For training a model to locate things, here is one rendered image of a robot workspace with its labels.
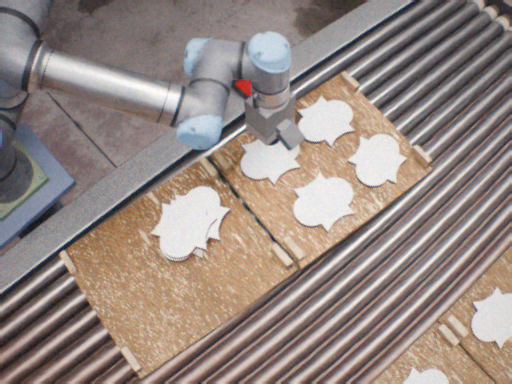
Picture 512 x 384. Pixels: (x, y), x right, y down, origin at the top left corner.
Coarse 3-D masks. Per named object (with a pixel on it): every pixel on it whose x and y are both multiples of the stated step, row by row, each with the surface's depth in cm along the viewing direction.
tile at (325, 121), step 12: (312, 108) 147; (324, 108) 147; (336, 108) 147; (348, 108) 147; (300, 120) 145; (312, 120) 145; (324, 120) 145; (336, 120) 145; (348, 120) 145; (312, 132) 144; (324, 132) 144; (336, 132) 144; (348, 132) 144
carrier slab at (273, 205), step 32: (320, 96) 150; (352, 96) 150; (384, 128) 145; (320, 160) 142; (416, 160) 141; (256, 192) 138; (288, 192) 138; (384, 192) 138; (288, 224) 135; (352, 224) 134; (320, 256) 132
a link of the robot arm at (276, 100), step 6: (252, 90) 116; (288, 90) 116; (252, 96) 118; (258, 96) 116; (264, 96) 114; (270, 96) 114; (276, 96) 114; (282, 96) 115; (288, 96) 118; (258, 102) 117; (264, 102) 116; (270, 102) 116; (276, 102) 116; (282, 102) 117
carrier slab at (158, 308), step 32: (160, 192) 139; (224, 192) 139; (128, 224) 135; (224, 224) 135; (256, 224) 135; (96, 256) 132; (128, 256) 132; (160, 256) 132; (192, 256) 132; (224, 256) 132; (256, 256) 131; (96, 288) 129; (128, 288) 129; (160, 288) 128; (192, 288) 128; (224, 288) 128; (256, 288) 128; (128, 320) 125; (160, 320) 125; (192, 320) 125; (224, 320) 125; (160, 352) 122
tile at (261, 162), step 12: (252, 144) 143; (276, 144) 142; (252, 156) 141; (264, 156) 141; (276, 156) 141; (288, 156) 141; (252, 168) 140; (264, 168) 140; (276, 168) 140; (288, 168) 140; (300, 168) 140; (276, 180) 139
